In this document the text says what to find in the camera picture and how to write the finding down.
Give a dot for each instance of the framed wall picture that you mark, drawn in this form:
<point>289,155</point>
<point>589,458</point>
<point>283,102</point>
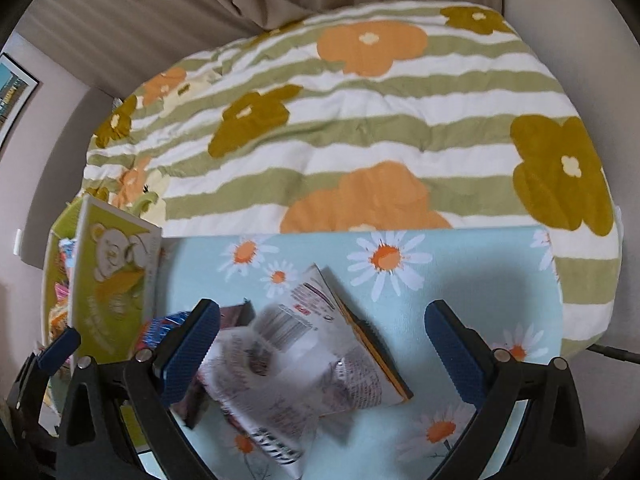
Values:
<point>12,95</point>

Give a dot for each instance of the green striped floral blanket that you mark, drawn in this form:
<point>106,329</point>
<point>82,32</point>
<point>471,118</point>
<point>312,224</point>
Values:
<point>350,135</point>

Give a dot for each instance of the dark brown snack packet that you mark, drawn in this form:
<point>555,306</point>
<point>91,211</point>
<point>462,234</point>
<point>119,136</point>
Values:
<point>237,316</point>

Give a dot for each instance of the beige curtain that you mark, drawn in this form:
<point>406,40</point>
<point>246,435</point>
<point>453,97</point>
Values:
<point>125,25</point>

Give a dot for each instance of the green cardboard box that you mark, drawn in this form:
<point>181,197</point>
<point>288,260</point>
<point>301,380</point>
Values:
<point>115,280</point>

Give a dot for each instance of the silver orange snack packet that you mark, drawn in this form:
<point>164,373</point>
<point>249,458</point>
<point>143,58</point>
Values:
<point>300,350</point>

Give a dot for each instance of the blue red snack packet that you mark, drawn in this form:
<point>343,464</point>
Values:
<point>157,330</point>

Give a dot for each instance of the light blue daisy tablecloth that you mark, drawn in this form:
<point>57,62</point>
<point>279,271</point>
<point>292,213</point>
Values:
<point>450,270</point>

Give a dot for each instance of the white wall switch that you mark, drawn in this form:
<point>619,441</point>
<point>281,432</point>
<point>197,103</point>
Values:
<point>17,242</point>

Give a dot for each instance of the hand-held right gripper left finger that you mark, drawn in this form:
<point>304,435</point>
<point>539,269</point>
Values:
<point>185,355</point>

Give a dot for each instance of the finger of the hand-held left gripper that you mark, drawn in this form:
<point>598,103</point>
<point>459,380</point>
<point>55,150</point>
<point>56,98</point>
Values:
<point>55,351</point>

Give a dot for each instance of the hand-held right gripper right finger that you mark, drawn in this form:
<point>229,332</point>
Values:
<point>455,355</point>

